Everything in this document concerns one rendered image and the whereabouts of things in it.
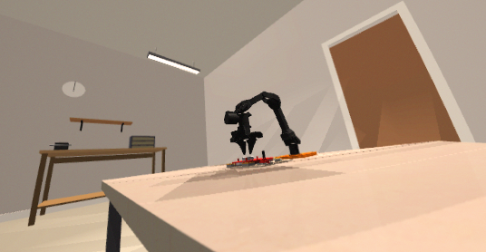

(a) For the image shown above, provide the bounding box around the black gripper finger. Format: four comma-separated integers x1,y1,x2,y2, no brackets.
235,141,247,155
246,140,257,154

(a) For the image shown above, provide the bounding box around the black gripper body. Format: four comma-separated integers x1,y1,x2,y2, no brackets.
230,123,263,142

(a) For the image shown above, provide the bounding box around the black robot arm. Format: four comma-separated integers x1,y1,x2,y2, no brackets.
224,92,301,156

